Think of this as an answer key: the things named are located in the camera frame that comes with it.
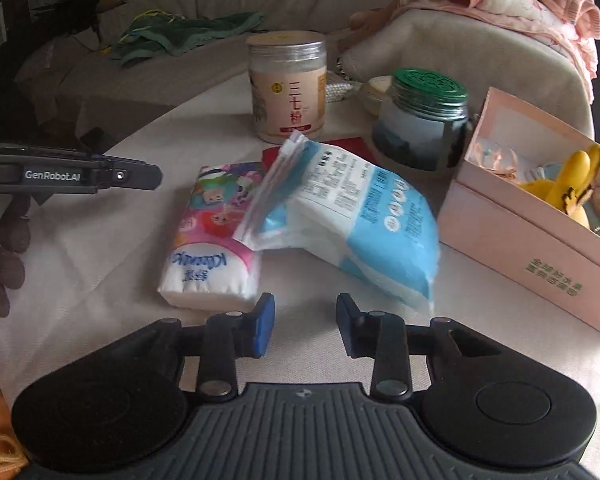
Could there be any white bead string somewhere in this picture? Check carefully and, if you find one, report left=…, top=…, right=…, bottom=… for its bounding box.
left=325, top=71, right=357, bottom=105

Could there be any glass jar with green lid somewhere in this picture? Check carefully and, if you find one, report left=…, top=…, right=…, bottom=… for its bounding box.
left=371, top=67, right=469, bottom=179

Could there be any pink cardboard box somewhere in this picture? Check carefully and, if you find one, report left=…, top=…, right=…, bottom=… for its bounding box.
left=437, top=86, right=600, bottom=341

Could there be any crinkled clear wrapper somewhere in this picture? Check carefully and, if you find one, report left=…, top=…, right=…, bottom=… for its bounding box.
left=468, top=137, right=523, bottom=182

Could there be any green cloth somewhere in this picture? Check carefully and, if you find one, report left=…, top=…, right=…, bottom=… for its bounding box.
left=109, top=11, right=267, bottom=69

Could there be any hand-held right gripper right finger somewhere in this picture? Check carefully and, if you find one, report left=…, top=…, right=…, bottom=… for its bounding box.
left=336, top=293, right=486, bottom=402

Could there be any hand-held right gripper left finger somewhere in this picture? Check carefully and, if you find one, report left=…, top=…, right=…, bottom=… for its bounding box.
left=130, top=292, right=276, bottom=402

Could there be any blue white cotton pad pack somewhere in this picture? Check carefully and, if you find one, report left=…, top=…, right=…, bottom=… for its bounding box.
left=232, top=131, right=442, bottom=312

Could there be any person's left hand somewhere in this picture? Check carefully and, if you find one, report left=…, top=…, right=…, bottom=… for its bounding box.
left=0, top=194, right=32, bottom=319

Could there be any yellow plush toy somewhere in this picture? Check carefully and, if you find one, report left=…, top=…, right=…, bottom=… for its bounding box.
left=517, top=142, right=600, bottom=227

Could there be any beige cushion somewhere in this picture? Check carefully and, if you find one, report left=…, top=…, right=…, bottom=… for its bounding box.
left=339, top=7, right=595, bottom=137

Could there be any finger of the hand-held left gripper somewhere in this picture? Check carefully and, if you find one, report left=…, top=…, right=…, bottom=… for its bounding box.
left=94, top=156, right=164, bottom=192

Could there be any pink cartoon tissue pack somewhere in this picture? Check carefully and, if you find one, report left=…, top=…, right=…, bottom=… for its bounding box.
left=157, top=160, right=267, bottom=312

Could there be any red flat packet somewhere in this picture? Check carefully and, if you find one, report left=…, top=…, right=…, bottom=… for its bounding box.
left=261, top=136, right=377, bottom=173

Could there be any clear jar with beige label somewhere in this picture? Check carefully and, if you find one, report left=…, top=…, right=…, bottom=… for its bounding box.
left=246, top=30, right=329, bottom=144

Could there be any round beige container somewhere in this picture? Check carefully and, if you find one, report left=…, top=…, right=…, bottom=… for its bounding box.
left=361, top=75, right=395, bottom=112

